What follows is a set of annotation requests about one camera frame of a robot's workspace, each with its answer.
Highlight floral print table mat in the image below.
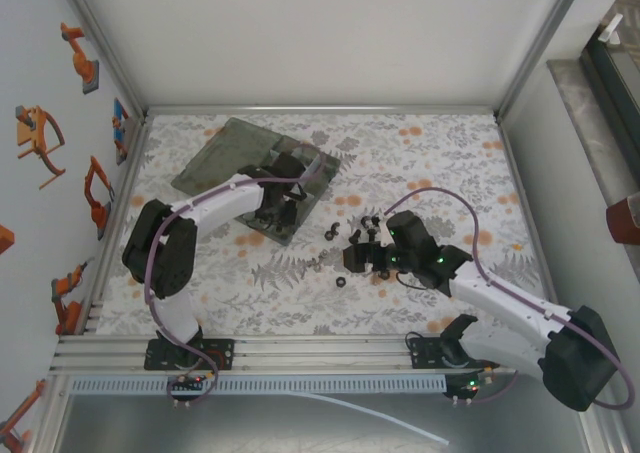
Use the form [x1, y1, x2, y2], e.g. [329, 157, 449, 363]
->
[97, 112, 559, 337]

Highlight clear plastic compartment organizer box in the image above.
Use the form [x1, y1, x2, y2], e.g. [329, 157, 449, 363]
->
[170, 116, 342, 247]

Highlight blue orange machine sticker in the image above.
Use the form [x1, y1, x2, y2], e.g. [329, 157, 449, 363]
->
[112, 97, 132, 167]

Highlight grey stone ledge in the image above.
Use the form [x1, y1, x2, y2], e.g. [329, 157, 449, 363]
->
[546, 58, 640, 209]

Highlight brown object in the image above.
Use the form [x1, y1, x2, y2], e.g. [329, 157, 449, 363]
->
[605, 196, 640, 247]

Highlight orange claw machine sticker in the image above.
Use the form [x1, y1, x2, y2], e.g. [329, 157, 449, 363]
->
[13, 105, 68, 190]

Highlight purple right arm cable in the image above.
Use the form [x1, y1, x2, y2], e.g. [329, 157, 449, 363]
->
[383, 186, 634, 409]

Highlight thin aluminium frame rail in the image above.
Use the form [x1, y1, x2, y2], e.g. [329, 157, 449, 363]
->
[144, 105, 504, 119]

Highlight wide aluminium frame rail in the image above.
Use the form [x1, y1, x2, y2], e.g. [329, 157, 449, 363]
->
[49, 333, 601, 374]

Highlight thin aluminium side rail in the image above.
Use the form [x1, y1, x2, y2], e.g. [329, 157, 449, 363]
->
[497, 115, 569, 334]

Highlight white slotted cable duct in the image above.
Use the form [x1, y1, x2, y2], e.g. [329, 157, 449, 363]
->
[69, 376, 450, 398]

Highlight grooved aluminium side rail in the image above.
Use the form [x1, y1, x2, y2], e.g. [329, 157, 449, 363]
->
[74, 115, 151, 337]

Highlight aluminium frame post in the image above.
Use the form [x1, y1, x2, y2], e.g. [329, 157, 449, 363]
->
[55, 0, 150, 120]
[492, 0, 592, 120]

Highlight dark window frame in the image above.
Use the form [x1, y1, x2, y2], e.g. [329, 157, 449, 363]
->
[579, 20, 640, 174]

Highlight white handle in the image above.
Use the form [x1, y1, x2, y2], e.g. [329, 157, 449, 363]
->
[598, 14, 625, 45]

